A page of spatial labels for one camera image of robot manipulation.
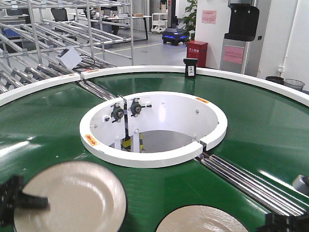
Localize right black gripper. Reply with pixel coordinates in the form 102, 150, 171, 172
255, 214, 309, 232

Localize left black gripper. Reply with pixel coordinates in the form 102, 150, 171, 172
0, 175, 49, 227

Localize beige textured plate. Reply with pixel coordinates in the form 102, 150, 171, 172
14, 161, 126, 232
156, 205, 247, 232

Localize steel conveyor rollers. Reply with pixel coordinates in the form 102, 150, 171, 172
195, 153, 309, 216

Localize white outer conveyor rim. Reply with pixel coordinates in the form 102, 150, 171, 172
0, 65, 309, 106

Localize grey waste bin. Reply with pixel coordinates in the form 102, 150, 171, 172
283, 78, 305, 91

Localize white control box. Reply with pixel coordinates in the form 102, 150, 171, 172
56, 46, 82, 70

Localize metal roller rack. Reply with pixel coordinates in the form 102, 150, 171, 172
0, 0, 133, 93

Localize black water dispenser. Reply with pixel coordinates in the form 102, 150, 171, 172
220, 0, 259, 74

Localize black sensor box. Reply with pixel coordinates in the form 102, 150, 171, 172
183, 58, 198, 78

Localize red fire equipment box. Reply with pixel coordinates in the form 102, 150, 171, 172
186, 41, 208, 68

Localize blue lit mobile robot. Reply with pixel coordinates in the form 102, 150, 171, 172
162, 28, 188, 45

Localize green potted plant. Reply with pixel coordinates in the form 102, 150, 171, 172
182, 0, 197, 41

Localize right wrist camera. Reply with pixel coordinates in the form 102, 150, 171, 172
292, 175, 309, 196

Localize white inner conveyor ring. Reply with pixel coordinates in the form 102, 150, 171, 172
79, 91, 228, 169

